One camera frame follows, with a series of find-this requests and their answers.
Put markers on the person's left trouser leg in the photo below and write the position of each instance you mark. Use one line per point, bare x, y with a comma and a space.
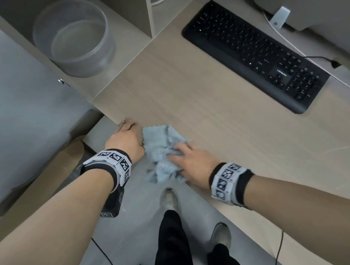
171, 257

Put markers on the person's right forearm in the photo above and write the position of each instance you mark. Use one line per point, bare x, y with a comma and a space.
319, 207

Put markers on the grey cabinet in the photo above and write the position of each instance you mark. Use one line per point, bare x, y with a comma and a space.
10, 114

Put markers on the grey-blue cleaning cloth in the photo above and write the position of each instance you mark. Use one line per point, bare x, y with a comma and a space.
161, 149

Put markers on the left marker wristband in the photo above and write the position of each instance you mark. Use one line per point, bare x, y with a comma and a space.
116, 161

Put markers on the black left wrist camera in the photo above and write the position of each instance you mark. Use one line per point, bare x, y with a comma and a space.
113, 205

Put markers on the person's grey shoe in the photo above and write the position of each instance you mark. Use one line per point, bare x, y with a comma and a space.
169, 201
220, 235

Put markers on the silver monitor stand piece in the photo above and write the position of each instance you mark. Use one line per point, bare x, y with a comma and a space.
280, 17

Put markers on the black computer keyboard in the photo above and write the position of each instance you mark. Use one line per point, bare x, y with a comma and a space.
255, 55

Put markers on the brown cardboard panel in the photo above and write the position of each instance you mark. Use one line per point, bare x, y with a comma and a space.
37, 185

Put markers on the person's left grey shoe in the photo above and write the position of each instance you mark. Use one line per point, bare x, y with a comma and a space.
169, 201

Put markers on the marker wristband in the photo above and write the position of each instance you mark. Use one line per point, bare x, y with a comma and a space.
116, 161
230, 181

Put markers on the person's left fingers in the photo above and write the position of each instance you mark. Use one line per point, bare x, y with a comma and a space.
128, 123

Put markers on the person's right thumb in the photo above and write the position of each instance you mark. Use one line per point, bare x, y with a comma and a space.
175, 161

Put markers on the beige wooden shelf unit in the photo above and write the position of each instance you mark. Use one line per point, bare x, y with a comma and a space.
129, 9

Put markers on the person's left forearm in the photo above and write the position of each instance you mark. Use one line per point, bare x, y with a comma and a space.
46, 237

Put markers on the person's right grey shoe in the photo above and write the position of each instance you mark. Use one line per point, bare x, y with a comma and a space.
220, 235

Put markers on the right marker wristband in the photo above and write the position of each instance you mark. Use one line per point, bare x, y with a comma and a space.
230, 181

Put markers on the person's right hand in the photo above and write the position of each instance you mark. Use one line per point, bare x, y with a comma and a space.
197, 167

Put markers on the clear round plastic container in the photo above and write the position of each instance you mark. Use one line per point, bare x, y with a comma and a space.
75, 37

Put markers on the person's left hand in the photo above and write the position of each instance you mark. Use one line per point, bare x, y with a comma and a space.
127, 143

